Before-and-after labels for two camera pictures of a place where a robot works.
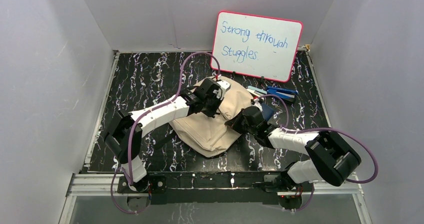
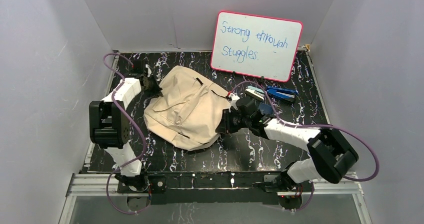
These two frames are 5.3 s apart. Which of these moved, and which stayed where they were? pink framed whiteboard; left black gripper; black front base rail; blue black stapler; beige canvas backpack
Moved: left black gripper; beige canvas backpack
Stayed: pink framed whiteboard; black front base rail; blue black stapler
